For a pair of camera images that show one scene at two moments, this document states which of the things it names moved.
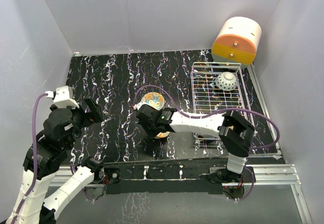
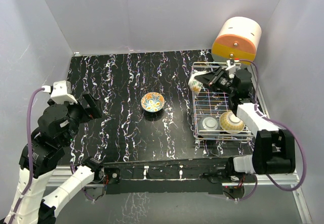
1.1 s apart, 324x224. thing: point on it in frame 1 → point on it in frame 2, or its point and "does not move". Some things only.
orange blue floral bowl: [155, 99] does not move
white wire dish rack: [208, 98] does not move
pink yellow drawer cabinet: [237, 40] does not move
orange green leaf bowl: [162, 135] → [194, 85]
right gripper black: [151, 134] → [211, 78]
